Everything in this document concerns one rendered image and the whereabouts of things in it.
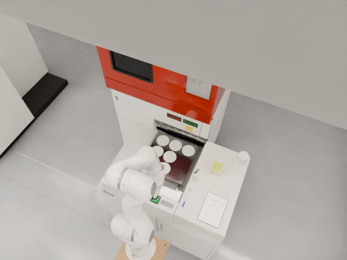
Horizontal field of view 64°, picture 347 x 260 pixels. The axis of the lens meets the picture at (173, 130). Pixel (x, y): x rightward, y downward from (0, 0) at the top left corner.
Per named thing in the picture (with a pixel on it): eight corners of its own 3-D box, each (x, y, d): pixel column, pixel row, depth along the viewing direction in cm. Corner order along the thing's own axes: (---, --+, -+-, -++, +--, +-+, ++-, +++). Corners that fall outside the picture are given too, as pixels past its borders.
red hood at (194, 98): (151, 30, 243) (147, -43, 194) (240, 58, 226) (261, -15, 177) (105, 87, 204) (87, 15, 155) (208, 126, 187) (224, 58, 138)
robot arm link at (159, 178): (146, 181, 166) (159, 188, 164) (147, 167, 157) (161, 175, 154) (153, 172, 172) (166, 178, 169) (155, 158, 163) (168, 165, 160)
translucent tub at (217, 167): (212, 164, 200) (213, 160, 194) (222, 167, 198) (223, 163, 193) (209, 173, 196) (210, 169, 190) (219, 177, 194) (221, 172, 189)
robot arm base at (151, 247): (144, 270, 166) (140, 263, 151) (119, 252, 172) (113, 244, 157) (161, 242, 175) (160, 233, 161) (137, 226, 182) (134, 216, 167)
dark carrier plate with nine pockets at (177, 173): (159, 131, 223) (159, 131, 222) (199, 147, 216) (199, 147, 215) (139, 166, 205) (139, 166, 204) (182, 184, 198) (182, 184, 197)
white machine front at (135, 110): (118, 113, 241) (110, 81, 208) (206, 147, 224) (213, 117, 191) (116, 116, 240) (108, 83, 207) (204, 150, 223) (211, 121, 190)
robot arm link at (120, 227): (142, 253, 154) (138, 240, 135) (113, 241, 158) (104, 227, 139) (151, 232, 161) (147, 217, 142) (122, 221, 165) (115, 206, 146)
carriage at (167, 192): (137, 175, 206) (136, 174, 203) (182, 195, 198) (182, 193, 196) (131, 184, 201) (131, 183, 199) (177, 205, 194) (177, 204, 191)
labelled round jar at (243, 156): (237, 156, 204) (240, 149, 196) (247, 159, 203) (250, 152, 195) (234, 163, 201) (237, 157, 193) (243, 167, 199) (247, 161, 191)
